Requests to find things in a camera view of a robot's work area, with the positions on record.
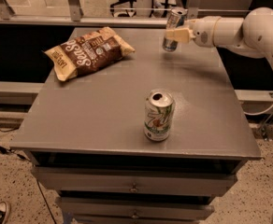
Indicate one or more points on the silver blue redbull can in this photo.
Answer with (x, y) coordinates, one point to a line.
(175, 20)

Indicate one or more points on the white green 7up can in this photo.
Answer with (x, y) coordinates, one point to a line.
(159, 112)

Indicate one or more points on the grey drawer cabinet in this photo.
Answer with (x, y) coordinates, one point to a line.
(85, 137)

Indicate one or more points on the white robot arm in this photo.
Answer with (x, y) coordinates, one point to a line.
(250, 201)

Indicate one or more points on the top drawer knob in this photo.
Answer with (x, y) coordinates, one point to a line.
(134, 189)

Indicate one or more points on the brown chip bag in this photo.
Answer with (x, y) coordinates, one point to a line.
(88, 53)

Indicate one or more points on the drawer knob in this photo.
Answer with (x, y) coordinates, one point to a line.
(135, 215)
(134, 189)

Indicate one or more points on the black office chair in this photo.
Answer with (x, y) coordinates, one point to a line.
(129, 12)

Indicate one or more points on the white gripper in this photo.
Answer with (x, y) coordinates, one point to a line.
(203, 32)

